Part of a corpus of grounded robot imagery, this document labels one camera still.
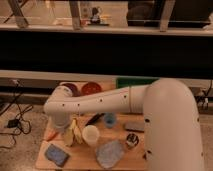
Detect red bowl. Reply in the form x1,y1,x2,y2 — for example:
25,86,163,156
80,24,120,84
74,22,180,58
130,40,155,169
81,82,102,95

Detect green plastic tray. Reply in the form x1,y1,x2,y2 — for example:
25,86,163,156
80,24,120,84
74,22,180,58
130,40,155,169
116,77,154,88

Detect wooden board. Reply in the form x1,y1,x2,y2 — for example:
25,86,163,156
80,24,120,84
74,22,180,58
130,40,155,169
36,83,147,171

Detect blue sponge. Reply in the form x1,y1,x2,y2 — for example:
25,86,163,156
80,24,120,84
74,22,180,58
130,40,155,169
45,144,69,167

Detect grey sponge block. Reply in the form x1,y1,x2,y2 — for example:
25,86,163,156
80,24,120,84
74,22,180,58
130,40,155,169
124,121,144,132

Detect white plastic cup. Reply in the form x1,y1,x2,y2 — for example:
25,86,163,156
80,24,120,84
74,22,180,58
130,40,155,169
82,125,100,146

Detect purple bowl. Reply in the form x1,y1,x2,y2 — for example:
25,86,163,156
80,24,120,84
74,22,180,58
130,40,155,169
62,83,80,97

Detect black cables on floor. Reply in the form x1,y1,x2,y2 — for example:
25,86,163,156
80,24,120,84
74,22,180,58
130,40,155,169
0,79,34,150

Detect small metal cup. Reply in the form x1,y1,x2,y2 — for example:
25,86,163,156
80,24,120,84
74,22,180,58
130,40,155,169
126,133,139,148

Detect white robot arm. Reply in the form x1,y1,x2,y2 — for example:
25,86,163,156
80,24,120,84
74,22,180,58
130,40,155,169
44,78,205,171

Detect light blue cloth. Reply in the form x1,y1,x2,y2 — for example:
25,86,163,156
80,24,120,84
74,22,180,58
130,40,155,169
95,140,124,169

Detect small blue cup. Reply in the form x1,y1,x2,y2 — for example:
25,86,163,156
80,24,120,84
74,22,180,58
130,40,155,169
103,113,117,128

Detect yellow banana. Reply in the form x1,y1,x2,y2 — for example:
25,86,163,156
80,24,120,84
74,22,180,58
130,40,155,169
62,118,83,146

